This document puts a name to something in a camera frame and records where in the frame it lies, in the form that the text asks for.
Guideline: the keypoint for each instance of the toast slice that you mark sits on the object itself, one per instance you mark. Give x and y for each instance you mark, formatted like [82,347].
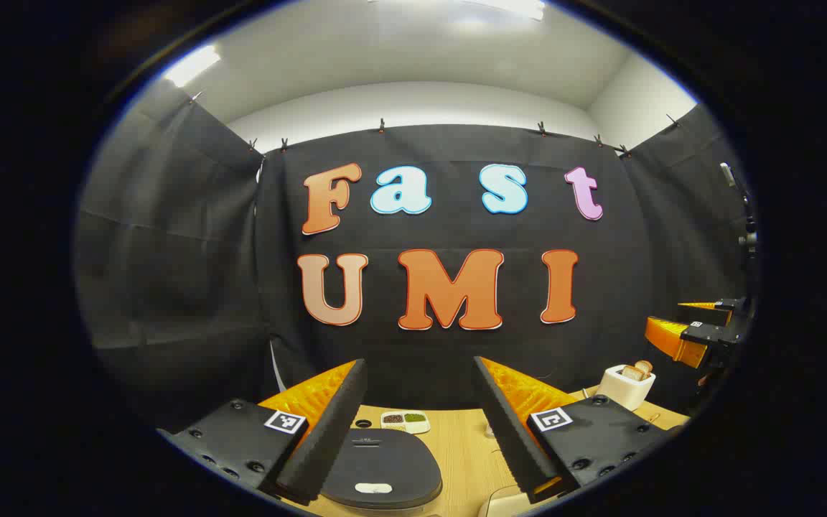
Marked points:
[631,373]
[645,366]

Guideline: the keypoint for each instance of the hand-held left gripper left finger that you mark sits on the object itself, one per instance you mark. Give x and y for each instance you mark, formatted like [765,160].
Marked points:
[334,431]

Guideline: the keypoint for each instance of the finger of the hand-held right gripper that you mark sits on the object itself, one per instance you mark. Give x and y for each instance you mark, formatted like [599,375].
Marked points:
[704,306]
[672,341]

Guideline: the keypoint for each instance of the white toaster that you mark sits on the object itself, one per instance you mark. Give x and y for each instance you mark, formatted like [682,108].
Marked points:
[622,391]

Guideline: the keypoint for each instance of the white divided bean dish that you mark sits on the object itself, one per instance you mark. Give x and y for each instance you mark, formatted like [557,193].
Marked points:
[405,422]

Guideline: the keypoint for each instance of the dark grey rice cooker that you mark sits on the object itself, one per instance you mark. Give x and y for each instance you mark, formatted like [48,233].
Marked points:
[385,459]

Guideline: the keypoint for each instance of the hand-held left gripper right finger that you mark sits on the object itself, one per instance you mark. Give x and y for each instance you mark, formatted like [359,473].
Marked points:
[510,431]

